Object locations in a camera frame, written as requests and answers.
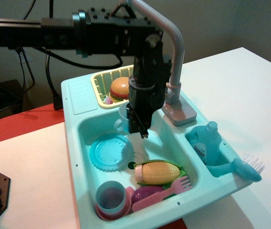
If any grey toy faucet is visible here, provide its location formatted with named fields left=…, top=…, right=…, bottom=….
left=121, top=0, right=197, bottom=126

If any dark box on floor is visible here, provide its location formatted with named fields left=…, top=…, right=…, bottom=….
left=0, top=79, right=33, bottom=119

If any toy hamburger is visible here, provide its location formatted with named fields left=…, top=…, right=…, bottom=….
left=109, top=77, right=129, bottom=103

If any blue cup in sink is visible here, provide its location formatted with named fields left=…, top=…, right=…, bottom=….
left=95, top=180, right=127, bottom=216

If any pink toy fork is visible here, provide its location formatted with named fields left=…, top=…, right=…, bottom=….
left=161, top=176, right=193, bottom=199

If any pink cup under blue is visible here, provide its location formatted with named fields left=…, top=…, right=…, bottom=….
left=95, top=187, right=134, bottom=221

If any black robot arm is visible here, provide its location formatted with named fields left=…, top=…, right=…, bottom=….
left=0, top=3, right=171, bottom=138

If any thin black power cord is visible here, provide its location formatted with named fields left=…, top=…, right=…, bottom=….
left=13, top=0, right=124, bottom=96

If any mint green toy sink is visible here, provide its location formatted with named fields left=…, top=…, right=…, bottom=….
left=61, top=75, right=250, bottom=229

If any black gooseneck cable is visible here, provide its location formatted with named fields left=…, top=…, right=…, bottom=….
left=45, top=0, right=63, bottom=111

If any blue dish brush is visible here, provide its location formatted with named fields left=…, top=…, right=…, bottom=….
left=206, top=154, right=265, bottom=182

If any yellow dish rack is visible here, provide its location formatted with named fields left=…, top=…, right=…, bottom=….
left=90, top=64, right=133, bottom=109

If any purple toy eggplant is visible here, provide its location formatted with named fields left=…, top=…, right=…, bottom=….
left=131, top=186, right=163, bottom=204

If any light blue toy cup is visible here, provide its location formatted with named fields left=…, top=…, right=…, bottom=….
left=114, top=103, right=129, bottom=133

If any white wall outlet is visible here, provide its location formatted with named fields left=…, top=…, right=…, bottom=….
left=20, top=50, right=33, bottom=63

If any blue toy plate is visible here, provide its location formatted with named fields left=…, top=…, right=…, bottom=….
left=89, top=134, right=134, bottom=172

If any pink toy knife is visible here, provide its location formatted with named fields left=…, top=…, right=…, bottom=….
left=132, top=191, right=164, bottom=212

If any blue toy soap bottle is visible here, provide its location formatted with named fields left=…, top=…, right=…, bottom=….
left=187, top=121, right=222, bottom=166

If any toy corn cob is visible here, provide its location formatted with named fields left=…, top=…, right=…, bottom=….
left=134, top=160, right=187, bottom=186

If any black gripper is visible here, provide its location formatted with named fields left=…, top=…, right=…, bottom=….
left=126, top=34, right=171, bottom=139

